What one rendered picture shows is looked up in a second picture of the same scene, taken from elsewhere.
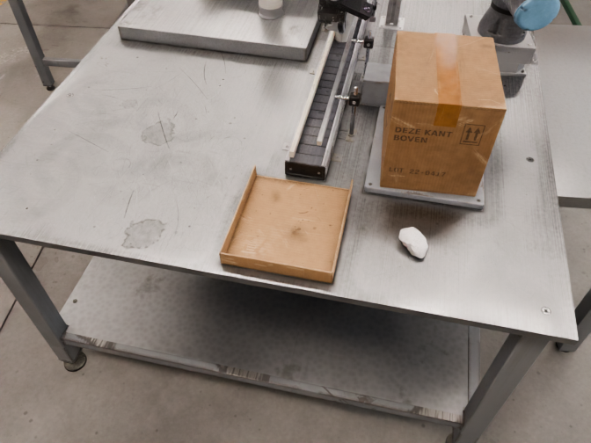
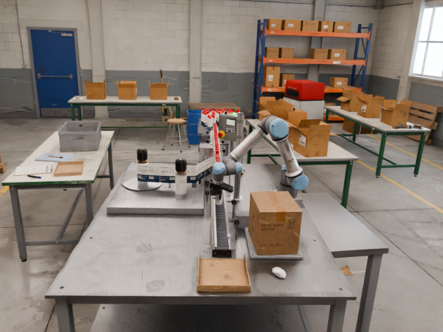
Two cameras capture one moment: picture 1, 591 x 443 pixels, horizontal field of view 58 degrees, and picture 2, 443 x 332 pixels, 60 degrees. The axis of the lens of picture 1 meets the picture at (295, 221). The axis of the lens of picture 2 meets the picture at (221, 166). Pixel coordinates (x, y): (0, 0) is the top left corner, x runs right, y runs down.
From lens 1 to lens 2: 98 cm
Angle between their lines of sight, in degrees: 33
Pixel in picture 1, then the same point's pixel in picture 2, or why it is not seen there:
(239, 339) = not seen: outside the picture
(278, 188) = (211, 261)
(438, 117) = (277, 217)
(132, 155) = (135, 257)
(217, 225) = (189, 278)
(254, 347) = not seen: outside the picture
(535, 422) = not seen: outside the picture
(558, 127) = (321, 228)
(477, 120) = (292, 217)
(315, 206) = (231, 266)
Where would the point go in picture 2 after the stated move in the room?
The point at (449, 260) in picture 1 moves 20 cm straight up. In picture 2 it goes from (296, 278) to (299, 244)
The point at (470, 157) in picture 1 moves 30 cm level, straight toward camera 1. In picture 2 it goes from (293, 234) to (293, 263)
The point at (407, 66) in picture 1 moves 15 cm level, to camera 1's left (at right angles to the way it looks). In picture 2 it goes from (260, 201) to (235, 203)
